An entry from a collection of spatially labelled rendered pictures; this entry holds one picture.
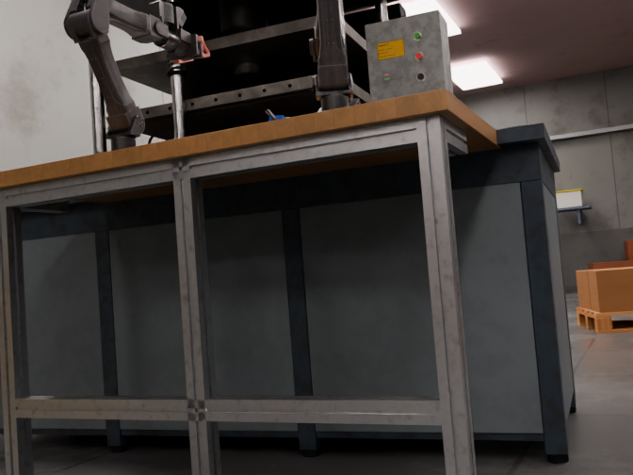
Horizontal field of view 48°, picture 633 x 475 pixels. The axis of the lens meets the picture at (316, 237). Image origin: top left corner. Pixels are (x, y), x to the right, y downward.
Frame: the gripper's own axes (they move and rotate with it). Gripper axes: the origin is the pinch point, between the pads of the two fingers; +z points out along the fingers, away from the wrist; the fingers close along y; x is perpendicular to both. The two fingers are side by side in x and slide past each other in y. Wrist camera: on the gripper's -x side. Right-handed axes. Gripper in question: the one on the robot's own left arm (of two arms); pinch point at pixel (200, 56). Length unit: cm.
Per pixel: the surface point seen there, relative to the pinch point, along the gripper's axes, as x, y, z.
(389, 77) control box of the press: -7, -35, 79
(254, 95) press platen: -7, 20, 70
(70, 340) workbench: 86, 45, -12
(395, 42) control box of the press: -20, -39, 78
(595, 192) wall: -54, -60, 976
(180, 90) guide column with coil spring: -14, 53, 64
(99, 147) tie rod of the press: 5, 95, 59
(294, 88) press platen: -7, 2, 71
